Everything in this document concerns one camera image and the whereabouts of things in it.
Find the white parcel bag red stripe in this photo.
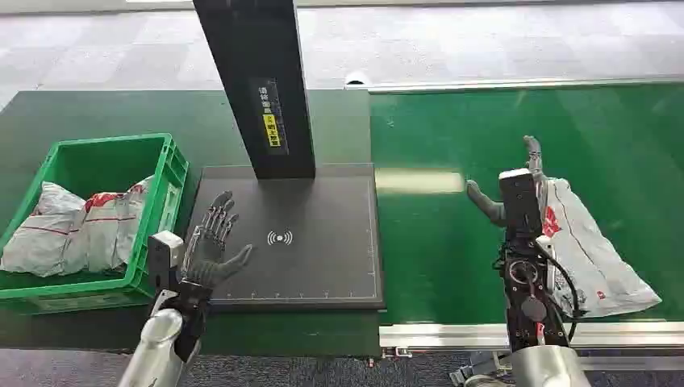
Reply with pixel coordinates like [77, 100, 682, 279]
[0, 181, 90, 278]

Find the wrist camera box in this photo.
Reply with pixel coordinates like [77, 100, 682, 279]
[498, 168, 544, 243]
[146, 230, 186, 293]

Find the green plastic crate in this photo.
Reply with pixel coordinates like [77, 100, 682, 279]
[0, 132, 190, 315]

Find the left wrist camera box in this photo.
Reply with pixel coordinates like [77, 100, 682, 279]
[146, 230, 186, 293]

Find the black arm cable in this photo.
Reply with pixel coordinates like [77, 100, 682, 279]
[533, 239, 582, 344]

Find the black scanner base plate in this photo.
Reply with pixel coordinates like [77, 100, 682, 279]
[183, 162, 386, 313]

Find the black yellow warning label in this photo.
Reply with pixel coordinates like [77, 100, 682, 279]
[248, 77, 290, 157]

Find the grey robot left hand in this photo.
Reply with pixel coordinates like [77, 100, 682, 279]
[181, 190, 254, 290]

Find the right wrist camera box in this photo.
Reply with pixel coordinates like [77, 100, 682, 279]
[498, 168, 544, 243]

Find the aluminium conveyor side rail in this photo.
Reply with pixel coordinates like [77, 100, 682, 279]
[344, 76, 684, 94]
[377, 319, 684, 352]

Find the white parcel bag red logo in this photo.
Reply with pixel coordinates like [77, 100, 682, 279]
[536, 177, 663, 320]

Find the black scanner column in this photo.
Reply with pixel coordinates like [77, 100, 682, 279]
[191, 0, 317, 181]

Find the green conveyor belt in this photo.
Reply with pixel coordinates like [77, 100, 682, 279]
[369, 82, 684, 325]

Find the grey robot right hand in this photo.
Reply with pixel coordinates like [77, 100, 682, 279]
[465, 135, 550, 229]

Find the white parcel bag red patch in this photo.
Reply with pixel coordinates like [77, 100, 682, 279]
[63, 175, 156, 274]

